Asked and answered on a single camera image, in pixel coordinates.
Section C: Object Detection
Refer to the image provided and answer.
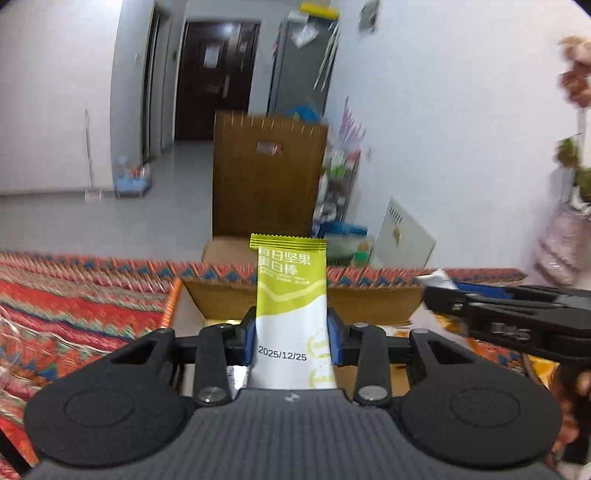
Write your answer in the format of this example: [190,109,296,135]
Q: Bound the pink artificial flowers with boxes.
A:
[555,36,591,204]

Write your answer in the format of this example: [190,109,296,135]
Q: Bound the clear plastic bag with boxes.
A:
[286,11,320,48]

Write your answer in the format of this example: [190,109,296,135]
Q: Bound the green and white snack bar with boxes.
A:
[249,233,337,391]

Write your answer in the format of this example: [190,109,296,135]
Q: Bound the white snack packet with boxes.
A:
[414,269,459,291]

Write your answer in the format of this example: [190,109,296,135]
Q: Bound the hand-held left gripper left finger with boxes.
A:
[105,307,258,407]

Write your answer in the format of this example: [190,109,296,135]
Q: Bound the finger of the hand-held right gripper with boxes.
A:
[455,281,591,304]
[423,287,556,320]

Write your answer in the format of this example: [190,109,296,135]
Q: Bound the yellow box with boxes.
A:
[298,4,341,20]

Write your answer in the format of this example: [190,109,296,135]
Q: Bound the cluttered storage rack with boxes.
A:
[314,99,368,236]

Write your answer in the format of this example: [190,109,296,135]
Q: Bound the dark brown door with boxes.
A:
[174,20,262,142]

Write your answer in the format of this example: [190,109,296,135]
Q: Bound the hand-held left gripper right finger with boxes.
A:
[327,308,483,409]

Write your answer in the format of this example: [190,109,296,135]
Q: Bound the clear plastic container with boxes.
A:
[325,233,376,267]

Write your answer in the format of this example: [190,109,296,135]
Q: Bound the red cardboard box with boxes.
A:
[166,276,467,398]

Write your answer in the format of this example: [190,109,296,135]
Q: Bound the wall poster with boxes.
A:
[359,0,382,34]

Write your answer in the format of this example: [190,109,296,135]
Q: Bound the white board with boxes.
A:
[373,198,437,269]

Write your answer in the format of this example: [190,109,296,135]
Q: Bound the pink vase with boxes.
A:
[530,202,591,288]

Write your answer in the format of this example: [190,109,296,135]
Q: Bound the blue basin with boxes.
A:
[114,166,153,198]

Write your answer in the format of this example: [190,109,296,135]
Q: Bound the grey refrigerator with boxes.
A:
[267,14,341,125]

